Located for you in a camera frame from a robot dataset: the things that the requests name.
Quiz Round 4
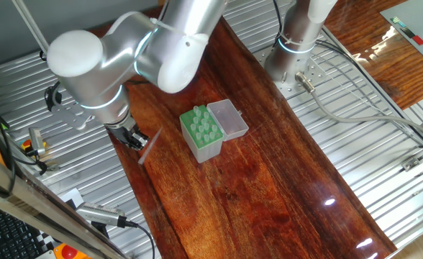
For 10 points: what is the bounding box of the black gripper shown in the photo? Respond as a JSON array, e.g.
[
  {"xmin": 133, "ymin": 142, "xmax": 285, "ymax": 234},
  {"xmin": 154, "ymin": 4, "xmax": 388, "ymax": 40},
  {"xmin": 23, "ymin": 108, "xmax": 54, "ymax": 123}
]
[{"xmin": 106, "ymin": 120, "xmax": 150, "ymax": 151}]

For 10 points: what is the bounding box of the pipette tip box green rack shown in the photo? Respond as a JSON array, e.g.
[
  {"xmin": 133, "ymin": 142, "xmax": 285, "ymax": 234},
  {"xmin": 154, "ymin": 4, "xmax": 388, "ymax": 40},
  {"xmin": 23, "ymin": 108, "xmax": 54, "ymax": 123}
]
[{"xmin": 178, "ymin": 99, "xmax": 250, "ymax": 165}]

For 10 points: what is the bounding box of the checkerboard calibration sheet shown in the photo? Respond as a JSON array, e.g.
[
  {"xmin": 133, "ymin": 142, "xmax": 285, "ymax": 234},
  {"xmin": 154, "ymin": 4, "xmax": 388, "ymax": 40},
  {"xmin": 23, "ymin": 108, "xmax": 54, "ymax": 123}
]
[{"xmin": 35, "ymin": 186, "xmax": 86, "ymax": 255}]

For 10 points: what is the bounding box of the black computer mouse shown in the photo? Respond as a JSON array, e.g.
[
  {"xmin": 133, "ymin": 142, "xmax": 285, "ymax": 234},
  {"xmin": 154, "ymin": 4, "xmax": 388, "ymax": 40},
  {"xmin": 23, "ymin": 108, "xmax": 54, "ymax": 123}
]
[{"xmin": 90, "ymin": 219, "xmax": 111, "ymax": 240}]

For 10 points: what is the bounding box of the glossy wood grain board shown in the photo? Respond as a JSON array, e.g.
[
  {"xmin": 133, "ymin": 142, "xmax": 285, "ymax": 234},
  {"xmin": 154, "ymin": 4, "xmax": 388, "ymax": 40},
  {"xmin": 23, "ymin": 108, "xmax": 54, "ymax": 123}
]
[
  {"xmin": 88, "ymin": 6, "xmax": 398, "ymax": 259},
  {"xmin": 323, "ymin": 0, "xmax": 423, "ymax": 111}
]

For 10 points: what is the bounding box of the orange emergency stop box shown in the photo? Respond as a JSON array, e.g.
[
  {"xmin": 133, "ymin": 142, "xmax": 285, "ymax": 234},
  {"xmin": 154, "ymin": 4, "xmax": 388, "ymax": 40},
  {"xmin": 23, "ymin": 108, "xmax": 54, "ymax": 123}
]
[{"xmin": 52, "ymin": 242, "xmax": 92, "ymax": 259}]

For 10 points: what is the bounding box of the black keyboard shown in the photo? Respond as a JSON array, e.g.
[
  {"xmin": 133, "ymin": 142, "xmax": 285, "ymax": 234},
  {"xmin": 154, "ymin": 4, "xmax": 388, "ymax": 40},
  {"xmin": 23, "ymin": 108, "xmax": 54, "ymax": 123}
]
[{"xmin": 0, "ymin": 200, "xmax": 45, "ymax": 259}]

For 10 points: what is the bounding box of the green toy brick strip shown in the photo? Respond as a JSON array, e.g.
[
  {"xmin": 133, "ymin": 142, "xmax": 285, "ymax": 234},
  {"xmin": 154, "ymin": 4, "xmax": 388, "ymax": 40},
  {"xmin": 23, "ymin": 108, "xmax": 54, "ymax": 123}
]
[{"xmin": 390, "ymin": 16, "xmax": 407, "ymax": 29}]

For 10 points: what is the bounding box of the black toy brick strip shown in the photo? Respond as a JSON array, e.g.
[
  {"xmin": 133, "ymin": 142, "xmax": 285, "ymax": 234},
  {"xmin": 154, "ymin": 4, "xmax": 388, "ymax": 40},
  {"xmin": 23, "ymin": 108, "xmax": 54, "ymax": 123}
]
[{"xmin": 400, "ymin": 27, "xmax": 417, "ymax": 40}]

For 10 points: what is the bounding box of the grey brick baseplate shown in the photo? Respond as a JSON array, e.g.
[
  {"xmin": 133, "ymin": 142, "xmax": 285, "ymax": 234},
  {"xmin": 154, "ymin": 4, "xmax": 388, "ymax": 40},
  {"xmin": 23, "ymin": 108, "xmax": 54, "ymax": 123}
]
[{"xmin": 379, "ymin": 0, "xmax": 423, "ymax": 74}]

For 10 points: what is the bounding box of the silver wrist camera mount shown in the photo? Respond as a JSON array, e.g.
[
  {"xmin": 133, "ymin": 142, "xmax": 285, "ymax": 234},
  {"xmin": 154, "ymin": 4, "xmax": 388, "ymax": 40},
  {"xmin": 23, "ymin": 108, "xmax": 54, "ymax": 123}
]
[{"xmin": 45, "ymin": 81, "xmax": 94, "ymax": 131}]

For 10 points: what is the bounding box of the silver ribbed camera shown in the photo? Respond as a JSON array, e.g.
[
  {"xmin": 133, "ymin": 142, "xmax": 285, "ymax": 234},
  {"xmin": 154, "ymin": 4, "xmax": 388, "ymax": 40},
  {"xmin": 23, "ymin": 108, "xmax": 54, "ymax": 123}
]
[{"xmin": 75, "ymin": 201, "xmax": 129, "ymax": 229}]

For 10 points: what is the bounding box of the black camera cable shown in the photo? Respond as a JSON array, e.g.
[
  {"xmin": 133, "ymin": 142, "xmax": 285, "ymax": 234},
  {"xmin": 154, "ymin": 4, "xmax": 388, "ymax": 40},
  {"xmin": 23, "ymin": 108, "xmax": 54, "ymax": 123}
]
[{"xmin": 124, "ymin": 218, "xmax": 156, "ymax": 259}]

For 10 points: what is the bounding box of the metal frame beam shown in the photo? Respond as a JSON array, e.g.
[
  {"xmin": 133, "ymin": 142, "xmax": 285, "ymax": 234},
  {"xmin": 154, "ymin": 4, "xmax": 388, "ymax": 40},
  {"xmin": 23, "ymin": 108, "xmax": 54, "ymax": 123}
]
[{"xmin": 0, "ymin": 145, "xmax": 128, "ymax": 259}]

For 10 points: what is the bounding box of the grey cable with metal plug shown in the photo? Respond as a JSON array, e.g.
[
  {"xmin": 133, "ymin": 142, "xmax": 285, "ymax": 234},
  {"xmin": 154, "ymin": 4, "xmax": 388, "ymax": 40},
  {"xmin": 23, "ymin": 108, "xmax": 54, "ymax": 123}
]
[{"xmin": 294, "ymin": 71, "xmax": 423, "ymax": 143}]

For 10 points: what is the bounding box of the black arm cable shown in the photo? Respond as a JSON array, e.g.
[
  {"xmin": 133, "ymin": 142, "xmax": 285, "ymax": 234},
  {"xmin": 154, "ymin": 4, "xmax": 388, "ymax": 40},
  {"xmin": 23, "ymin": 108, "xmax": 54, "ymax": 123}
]
[{"xmin": 273, "ymin": 0, "xmax": 285, "ymax": 47}]

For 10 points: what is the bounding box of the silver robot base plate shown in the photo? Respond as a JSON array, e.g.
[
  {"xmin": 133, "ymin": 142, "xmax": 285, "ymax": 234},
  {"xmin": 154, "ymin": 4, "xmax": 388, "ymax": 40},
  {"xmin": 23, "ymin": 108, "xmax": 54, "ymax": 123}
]
[{"xmin": 253, "ymin": 42, "xmax": 329, "ymax": 100}]

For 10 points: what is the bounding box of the black power cable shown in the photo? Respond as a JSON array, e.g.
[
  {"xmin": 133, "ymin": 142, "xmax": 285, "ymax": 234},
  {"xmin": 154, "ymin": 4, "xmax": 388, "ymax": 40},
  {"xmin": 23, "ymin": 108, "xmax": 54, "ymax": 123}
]
[{"xmin": 314, "ymin": 37, "xmax": 423, "ymax": 149}]

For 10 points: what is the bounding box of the silver aluminium corner bracket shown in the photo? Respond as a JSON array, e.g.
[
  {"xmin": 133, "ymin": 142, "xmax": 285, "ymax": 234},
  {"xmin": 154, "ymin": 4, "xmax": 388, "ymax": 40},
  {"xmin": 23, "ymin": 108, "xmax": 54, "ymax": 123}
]
[{"xmin": 401, "ymin": 138, "xmax": 423, "ymax": 173}]

